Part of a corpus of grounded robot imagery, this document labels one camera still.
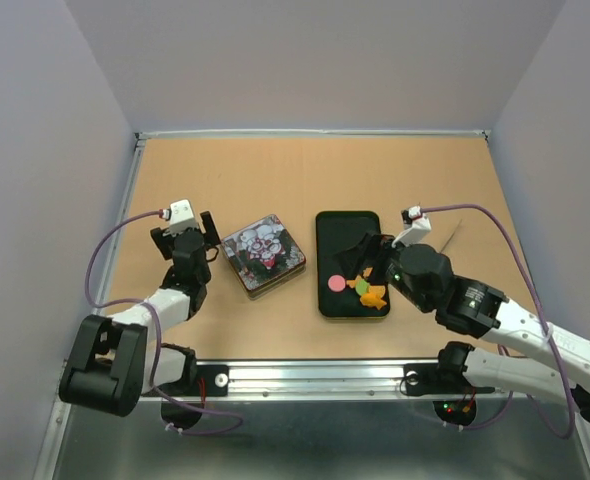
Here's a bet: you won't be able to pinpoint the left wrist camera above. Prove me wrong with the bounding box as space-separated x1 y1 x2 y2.
159 199 199 236

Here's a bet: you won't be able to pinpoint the aluminium front rail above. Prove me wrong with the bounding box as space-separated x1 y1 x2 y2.
158 349 566 404

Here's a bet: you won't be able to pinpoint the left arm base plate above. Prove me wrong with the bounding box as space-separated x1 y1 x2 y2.
154 363 230 398

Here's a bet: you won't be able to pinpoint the black tray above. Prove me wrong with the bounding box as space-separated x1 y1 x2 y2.
315 211 390 321

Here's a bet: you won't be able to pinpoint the orange fish cookie lower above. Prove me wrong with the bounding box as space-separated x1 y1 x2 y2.
360 292 387 310

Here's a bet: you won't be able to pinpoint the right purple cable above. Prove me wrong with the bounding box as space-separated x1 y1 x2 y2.
419 202 576 440

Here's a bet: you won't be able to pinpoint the orange star cookie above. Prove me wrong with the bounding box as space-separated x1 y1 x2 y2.
346 275 365 289

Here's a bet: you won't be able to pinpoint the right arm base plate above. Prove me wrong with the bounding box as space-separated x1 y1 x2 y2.
403 361 496 396

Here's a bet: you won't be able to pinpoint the gold tin lid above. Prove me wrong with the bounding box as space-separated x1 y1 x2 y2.
221 214 307 299

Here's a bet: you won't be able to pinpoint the pink round cookie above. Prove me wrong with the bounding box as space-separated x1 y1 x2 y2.
327 274 346 293

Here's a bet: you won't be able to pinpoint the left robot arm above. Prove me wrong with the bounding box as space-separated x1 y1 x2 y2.
58 200 220 417

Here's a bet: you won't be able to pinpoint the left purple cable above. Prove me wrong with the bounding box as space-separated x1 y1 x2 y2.
84 210 244 436

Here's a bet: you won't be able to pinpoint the purple cable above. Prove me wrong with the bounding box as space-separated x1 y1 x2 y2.
84 210 244 436
419 202 576 440

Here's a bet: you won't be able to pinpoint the metal tongs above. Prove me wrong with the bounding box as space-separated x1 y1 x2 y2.
438 218 463 254

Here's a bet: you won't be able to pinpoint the gold cookie tin base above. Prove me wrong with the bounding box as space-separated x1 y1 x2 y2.
229 260 306 300

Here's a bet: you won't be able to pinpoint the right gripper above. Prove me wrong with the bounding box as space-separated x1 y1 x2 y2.
334 229 432 313

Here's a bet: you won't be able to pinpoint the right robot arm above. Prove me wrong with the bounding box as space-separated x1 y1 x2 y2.
333 233 590 423

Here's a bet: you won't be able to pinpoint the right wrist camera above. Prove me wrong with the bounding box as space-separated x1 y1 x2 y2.
392 205 432 248

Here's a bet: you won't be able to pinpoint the green round cookie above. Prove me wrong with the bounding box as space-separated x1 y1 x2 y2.
354 279 369 296

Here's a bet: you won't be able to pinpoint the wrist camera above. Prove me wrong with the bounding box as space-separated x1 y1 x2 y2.
392 205 432 248
159 199 199 236

